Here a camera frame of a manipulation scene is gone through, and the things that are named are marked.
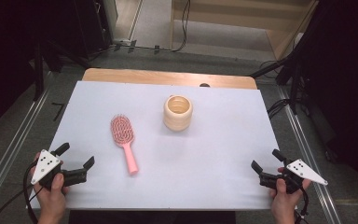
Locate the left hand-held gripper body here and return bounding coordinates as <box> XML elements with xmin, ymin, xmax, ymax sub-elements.
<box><xmin>31</xmin><ymin>149</ymin><xmax>89</xmax><ymax>189</ymax></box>

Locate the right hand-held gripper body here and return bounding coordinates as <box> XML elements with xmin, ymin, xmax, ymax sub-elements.
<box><xmin>258</xmin><ymin>159</ymin><xmax>329</xmax><ymax>194</ymax></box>

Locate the pink hairbrush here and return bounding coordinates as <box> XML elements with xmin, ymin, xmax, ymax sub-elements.
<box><xmin>110</xmin><ymin>114</ymin><xmax>140</xmax><ymax>175</ymax></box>

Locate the ribbed wooden cup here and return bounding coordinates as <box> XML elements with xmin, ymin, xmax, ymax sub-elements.
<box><xmin>162</xmin><ymin>94</ymin><xmax>194</xmax><ymax>132</ymax></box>

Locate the person's left hand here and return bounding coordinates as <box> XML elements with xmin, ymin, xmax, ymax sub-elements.
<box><xmin>30</xmin><ymin>151</ymin><xmax>71</xmax><ymax>218</ymax></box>

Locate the person's right hand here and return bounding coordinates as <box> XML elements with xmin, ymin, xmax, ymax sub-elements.
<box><xmin>268</xmin><ymin>167</ymin><xmax>312</xmax><ymax>217</ymax></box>

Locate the white table mat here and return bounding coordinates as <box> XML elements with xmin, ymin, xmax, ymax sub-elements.
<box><xmin>27</xmin><ymin>80</ymin><xmax>282</xmax><ymax>210</ymax></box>

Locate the black metal stand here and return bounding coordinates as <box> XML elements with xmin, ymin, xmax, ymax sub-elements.
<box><xmin>288</xmin><ymin>59</ymin><xmax>303</xmax><ymax>115</ymax></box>
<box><xmin>32</xmin><ymin>36</ymin><xmax>45</xmax><ymax>101</ymax></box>

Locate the wooden table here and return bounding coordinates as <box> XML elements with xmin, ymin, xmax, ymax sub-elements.
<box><xmin>81</xmin><ymin>67</ymin><xmax>258</xmax><ymax>91</ymax></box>

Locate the black cabinet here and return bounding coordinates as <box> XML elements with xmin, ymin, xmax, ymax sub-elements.
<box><xmin>71</xmin><ymin>0</ymin><xmax>114</xmax><ymax>59</ymax></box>

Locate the metal floor rail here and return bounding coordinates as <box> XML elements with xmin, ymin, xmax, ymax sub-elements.
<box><xmin>276</xmin><ymin>86</ymin><xmax>343</xmax><ymax>224</ymax></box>
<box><xmin>0</xmin><ymin>88</ymin><xmax>51</xmax><ymax>216</ymax></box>

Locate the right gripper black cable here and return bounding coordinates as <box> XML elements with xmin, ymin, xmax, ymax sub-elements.
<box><xmin>293</xmin><ymin>178</ymin><xmax>310</xmax><ymax>224</ymax></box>

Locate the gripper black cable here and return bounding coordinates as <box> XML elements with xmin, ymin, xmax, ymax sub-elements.
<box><xmin>0</xmin><ymin>161</ymin><xmax>45</xmax><ymax>224</ymax></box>
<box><xmin>293</xmin><ymin>178</ymin><xmax>310</xmax><ymax>224</ymax></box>

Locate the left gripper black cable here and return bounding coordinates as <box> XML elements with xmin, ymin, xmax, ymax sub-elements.
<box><xmin>0</xmin><ymin>161</ymin><xmax>45</xmax><ymax>224</ymax></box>

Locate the black floor cable bundle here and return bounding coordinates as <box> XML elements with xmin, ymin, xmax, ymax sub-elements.
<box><xmin>266</xmin><ymin>98</ymin><xmax>293</xmax><ymax>119</ymax></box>

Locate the light wooden frame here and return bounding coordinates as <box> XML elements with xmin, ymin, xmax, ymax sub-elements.
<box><xmin>170</xmin><ymin>0</ymin><xmax>321</xmax><ymax>61</ymax></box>

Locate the black hanging cable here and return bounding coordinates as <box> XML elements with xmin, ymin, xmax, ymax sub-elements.
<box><xmin>171</xmin><ymin>0</ymin><xmax>192</xmax><ymax>53</ymax></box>

